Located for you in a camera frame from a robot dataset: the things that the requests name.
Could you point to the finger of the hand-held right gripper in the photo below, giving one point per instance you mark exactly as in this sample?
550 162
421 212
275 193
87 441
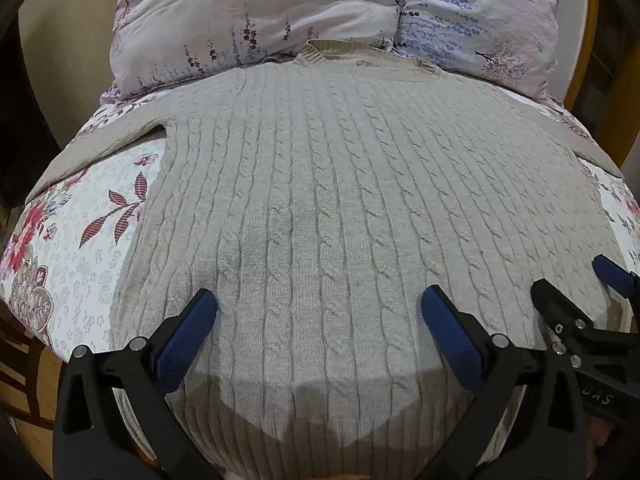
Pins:
550 300
612 275

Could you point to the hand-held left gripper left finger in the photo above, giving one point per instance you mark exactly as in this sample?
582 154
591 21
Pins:
187 340

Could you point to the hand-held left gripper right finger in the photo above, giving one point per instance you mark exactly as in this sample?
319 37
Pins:
450 340

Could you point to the white floral bed sheet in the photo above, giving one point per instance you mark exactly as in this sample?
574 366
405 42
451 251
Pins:
75 260

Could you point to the wooden chair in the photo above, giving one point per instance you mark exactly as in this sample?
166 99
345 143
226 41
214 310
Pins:
25 370

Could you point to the dark cabinet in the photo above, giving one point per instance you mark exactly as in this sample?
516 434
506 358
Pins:
25 110

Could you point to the blue flower tree print pillow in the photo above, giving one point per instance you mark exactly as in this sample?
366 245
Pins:
475 20

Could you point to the pink floral pillow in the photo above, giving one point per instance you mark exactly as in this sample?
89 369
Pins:
225 15

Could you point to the wooden bed frame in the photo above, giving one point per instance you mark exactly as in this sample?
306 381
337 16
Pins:
600 60

